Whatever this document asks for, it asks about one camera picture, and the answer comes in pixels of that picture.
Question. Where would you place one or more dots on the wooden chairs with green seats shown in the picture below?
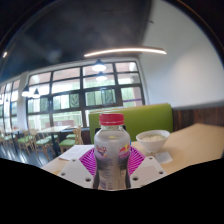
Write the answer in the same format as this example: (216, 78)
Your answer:
(41, 141)

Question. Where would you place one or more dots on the clear red-capped drink bottle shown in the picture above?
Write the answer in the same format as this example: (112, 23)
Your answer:
(111, 150)

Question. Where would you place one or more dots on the light wooden dining table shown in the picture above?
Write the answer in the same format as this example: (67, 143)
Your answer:
(53, 128)

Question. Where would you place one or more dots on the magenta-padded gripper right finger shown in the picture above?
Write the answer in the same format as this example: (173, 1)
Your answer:
(148, 170)

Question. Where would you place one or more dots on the green upholstered bench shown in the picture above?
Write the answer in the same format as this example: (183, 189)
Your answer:
(146, 116)

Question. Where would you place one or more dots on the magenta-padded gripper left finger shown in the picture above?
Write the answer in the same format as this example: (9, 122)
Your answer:
(74, 171)

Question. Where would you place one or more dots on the white paper sheets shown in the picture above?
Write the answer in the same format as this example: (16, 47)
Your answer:
(75, 151)

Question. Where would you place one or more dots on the curved linear ceiling light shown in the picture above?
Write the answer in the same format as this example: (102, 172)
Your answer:
(126, 50)

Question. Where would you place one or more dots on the black pendant lamps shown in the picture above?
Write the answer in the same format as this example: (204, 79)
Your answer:
(99, 66)

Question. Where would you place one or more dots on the white bowl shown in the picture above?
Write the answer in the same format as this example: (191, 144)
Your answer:
(152, 140)

